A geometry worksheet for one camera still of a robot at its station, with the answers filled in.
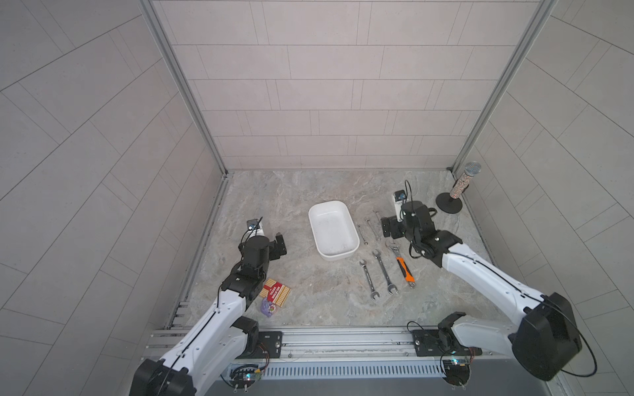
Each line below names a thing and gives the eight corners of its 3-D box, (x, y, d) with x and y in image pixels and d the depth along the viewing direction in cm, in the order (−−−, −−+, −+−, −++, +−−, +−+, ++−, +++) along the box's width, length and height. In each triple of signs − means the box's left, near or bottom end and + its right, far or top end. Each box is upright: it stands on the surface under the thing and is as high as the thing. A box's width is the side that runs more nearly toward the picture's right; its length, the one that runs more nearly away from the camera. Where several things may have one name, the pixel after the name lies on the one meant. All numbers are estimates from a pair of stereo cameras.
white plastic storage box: (322, 267, 89) (322, 260, 84) (307, 215, 103) (306, 206, 98) (363, 255, 92) (365, 247, 87) (343, 206, 106) (344, 197, 101)
